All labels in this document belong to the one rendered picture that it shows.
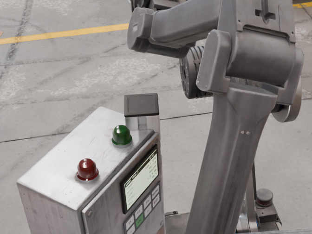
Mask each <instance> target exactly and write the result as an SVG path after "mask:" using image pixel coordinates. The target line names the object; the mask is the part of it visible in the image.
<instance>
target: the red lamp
mask: <svg viewBox="0 0 312 234"><path fill-rule="evenodd" d="M77 169H78V171H77V179H78V181H79V182H81V183H84V184H90V183H93V182H95V181H96V180H97V179H98V178H99V171H98V169H97V167H96V163H95V162H94V161H93V160H91V159H89V158H85V159H82V160H81V161H80V162H79V163H78V165H77Z"/></svg>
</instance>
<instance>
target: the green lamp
mask: <svg viewBox="0 0 312 234"><path fill-rule="evenodd" d="M112 135H113V137H112V139H111V141H112V145H113V146H114V147H116V148H119V149H124V148H127V147H129V146H130V145H131V144H132V136H131V134H130V130H129V129H128V128H127V127H126V126H125V125H118V126H116V127H115V128H114V130H113V131H112Z"/></svg>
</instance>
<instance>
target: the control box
mask: <svg viewBox="0 0 312 234"><path fill-rule="evenodd" d="M118 125H125V120H124V114H121V113H119V112H116V111H113V110H110V109H107V108H105V107H98V108H97V109H96V110H95V111H94V112H93V113H92V114H90V115H89V116H88V117H87V118H86V119H85V120H84V121H83V122H82V123H81V124H80V125H79V126H77V127H76V128H75V129H74V130H73V131H72V132H71V133H70V134H68V135H67V136H66V137H65V138H64V139H63V140H62V141H61V142H59V143H58V144H57V145H56V146H55V147H54V148H53V149H52V150H50V151H49V152H48V153H47V154H46V155H45V156H44V157H43V158H41V159H40V160H39V161H38V162H37V163H36V164H35V165H33V166H32V167H31V168H30V169H29V170H28V171H27V172H26V173H25V174H24V175H23V176H22V177H20V178H19V179H18V180H17V182H16V184H17V188H18V191H19V195H20V198H21V202H22V205H23V208H24V212H25V215H26V219H27V222H28V226H29V229H30V232H31V234H124V225H123V223H124V222H125V221H126V220H127V218H128V217H129V216H130V215H131V213H132V212H133V211H134V210H135V209H136V208H137V206H138V205H139V204H140V203H141V202H142V200H143V199H144V198H145V197H146V196H147V194H148V193H149V192H150V191H151V190H152V189H153V188H154V186H155V185H156V184H157V183H158V182H159V181H160V188H161V201H160V202H159V203H158V205H157V206H156V207H155V208H154V210H153V211H152V212H151V213H150V215H149V216H148V217H147V218H146V220H145V221H144V222H143V223H142V225H141V226H140V227H139V228H138V230H137V231H136V232H135V233H134V234H156V233H157V231H158V230H159V229H160V227H161V226H162V225H163V223H164V220H163V195H162V178H161V160H160V143H159V133H157V132H154V130H152V129H147V125H146V124H142V125H138V127H139V129H138V130H130V134H131V136H132V144H131V145H130V146H129V147H127V148H124V149H119V148H116V147H114V146H113V145H112V141H111V139H112V137H113V135H112V131H113V130H114V128H115V127H116V126H118ZM155 144H157V147H158V164H159V176H158V177H157V178H156V179H155V180H154V181H153V183H152V184H151V185H150V186H149V187H148V189H147V190H146V191H145V192H144V193H143V195H142V196H141V197H140V198H139V199H138V200H137V202H136V203H135V204H134V205H133V206H132V208H131V209H130V210H129V211H128V212H127V213H126V214H124V212H123V205H122V197H121V189H120V182H121V181H122V180H123V179H124V178H125V177H126V176H127V175H128V174H129V172H130V171H131V170H132V169H133V168H134V167H135V166H136V165H137V164H138V163H139V161H140V160H141V159H142V158H143V157H144V156H145V155H146V154H147V153H148V152H149V150H150V149H151V148H152V147H153V146H154V145H155ZM85 158H89V159H91V160H93V161H94V162H95V163H96V167H97V169H98V171H99V178H98V179H97V180H96V181H95V182H93V183H90V184H84V183H81V182H79V181H78V179H77V171H78V169H77V165H78V163H79V162H80V161H81V160H82V159H85Z"/></svg>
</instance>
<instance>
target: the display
mask: <svg viewBox="0 0 312 234"><path fill-rule="evenodd" d="M158 176H159V164H158V147H157V144H155V145H154V146H153V147H152V148H151V149H150V150H149V152H148V153H147V154H146V155H145V156H144V157H143V158H142V159H141V160H140V161H139V163H138V164H137V165H136V166H135V167H134V168H133V169H132V170H131V171H130V172H129V174H128V175H127V176H126V177H125V178H124V179H123V180H122V181H121V182H120V189H121V197H122V205H123V214H126V213H127V212H128V211H129V210H130V209H131V208H132V206H133V205H134V204H135V203H136V202H137V200H138V199H139V198H140V197H141V196H142V195H143V193H144V192H145V191H146V190H147V189H148V187H149V186H150V185H151V184H152V183H153V181H154V180H155V179H156V178H157V177H158Z"/></svg>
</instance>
